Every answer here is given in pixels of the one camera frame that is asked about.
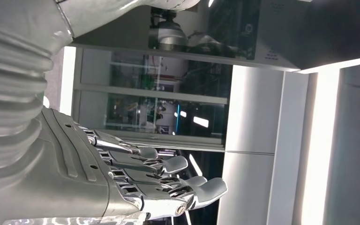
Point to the black inbound scanner machine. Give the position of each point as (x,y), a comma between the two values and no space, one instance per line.
(307,34)

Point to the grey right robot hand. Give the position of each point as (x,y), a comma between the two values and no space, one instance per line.
(59,174)

